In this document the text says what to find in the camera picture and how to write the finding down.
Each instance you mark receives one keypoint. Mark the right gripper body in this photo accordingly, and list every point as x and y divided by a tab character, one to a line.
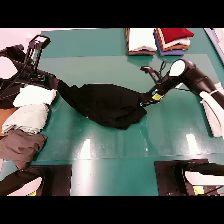
152	97

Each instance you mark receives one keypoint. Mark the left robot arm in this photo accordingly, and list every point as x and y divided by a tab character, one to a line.
20	75

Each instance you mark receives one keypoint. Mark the black garment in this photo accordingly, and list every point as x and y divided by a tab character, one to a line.
106	103

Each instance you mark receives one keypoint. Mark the purple garment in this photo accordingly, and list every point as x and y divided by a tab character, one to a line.
171	52

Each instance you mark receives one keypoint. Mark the orange garment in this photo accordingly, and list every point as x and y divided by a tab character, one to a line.
6	116
168	47

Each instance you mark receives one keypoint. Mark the white garment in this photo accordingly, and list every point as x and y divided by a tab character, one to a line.
141	38
180	42
33	95

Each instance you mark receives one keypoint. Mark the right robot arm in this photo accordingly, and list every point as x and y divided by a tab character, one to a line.
195	78

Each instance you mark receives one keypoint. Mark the red garment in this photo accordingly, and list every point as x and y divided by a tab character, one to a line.
175	34

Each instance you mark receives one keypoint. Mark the light grey garment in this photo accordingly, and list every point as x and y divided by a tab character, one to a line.
28	118

